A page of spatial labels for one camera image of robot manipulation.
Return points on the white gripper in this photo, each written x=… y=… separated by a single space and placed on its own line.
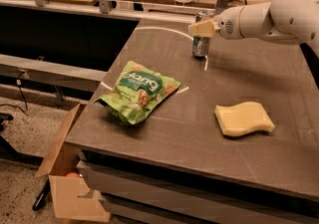
x=227 y=25

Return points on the silver redbull can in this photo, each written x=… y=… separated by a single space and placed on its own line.
x=200 y=45

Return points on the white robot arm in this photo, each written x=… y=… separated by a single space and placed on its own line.
x=278 y=21

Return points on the yellow wavy sponge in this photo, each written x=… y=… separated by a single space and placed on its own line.
x=243 y=119

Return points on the green snack chip bag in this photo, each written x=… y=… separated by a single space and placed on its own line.
x=137 y=92

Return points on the orange ball in box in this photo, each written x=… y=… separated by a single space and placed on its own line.
x=72 y=175

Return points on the open cardboard box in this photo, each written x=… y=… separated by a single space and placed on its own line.
x=72 y=198

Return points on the black office chair base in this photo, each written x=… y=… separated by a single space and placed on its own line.
x=7 y=151

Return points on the black marker on floor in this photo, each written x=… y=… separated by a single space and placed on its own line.
x=41 y=198

